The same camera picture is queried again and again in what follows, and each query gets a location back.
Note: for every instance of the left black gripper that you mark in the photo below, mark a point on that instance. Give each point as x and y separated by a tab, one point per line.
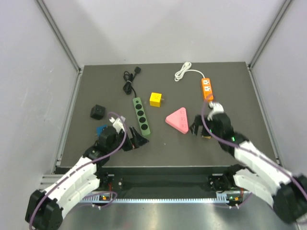
136	140

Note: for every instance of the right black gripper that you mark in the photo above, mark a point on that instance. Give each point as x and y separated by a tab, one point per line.
197	122

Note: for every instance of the green power strip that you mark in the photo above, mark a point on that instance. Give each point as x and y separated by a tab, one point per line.
141	116

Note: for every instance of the pink triangular socket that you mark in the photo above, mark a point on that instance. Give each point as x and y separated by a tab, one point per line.
178	120

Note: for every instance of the orange yellow cube socket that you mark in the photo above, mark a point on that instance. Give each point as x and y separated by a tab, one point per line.
207	89

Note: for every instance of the blue cube plug adapter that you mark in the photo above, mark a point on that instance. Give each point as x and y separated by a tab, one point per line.
99	130

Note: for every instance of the yellow cube plug adapter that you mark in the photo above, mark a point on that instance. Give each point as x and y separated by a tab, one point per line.
155	99

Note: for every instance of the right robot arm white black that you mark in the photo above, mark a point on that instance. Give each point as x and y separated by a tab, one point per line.
284	192

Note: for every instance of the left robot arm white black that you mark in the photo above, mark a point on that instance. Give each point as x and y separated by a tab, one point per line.
47	208

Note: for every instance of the black cube plug adapter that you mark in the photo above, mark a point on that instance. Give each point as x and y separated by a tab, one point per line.
97	112

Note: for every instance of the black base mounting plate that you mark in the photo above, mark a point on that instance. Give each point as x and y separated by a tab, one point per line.
120	182

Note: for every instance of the grey slotted cable duct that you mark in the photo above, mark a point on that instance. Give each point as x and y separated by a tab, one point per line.
216	199

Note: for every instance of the aluminium frame post right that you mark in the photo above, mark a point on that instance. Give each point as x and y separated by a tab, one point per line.
270	32

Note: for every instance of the aluminium frame post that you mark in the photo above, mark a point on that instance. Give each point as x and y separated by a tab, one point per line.
270	32
58	34

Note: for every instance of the aluminium frame post left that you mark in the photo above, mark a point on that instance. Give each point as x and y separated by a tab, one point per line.
58	34

